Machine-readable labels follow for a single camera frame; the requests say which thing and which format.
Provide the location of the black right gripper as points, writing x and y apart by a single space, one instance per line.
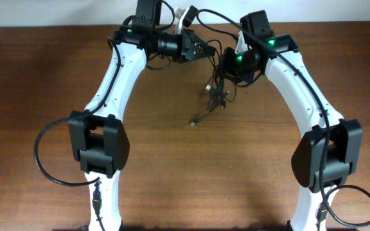
229 64

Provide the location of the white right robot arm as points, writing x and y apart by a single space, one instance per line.
329 148

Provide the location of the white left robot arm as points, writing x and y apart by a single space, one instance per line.
98 138

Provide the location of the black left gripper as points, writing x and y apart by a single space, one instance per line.
187 45

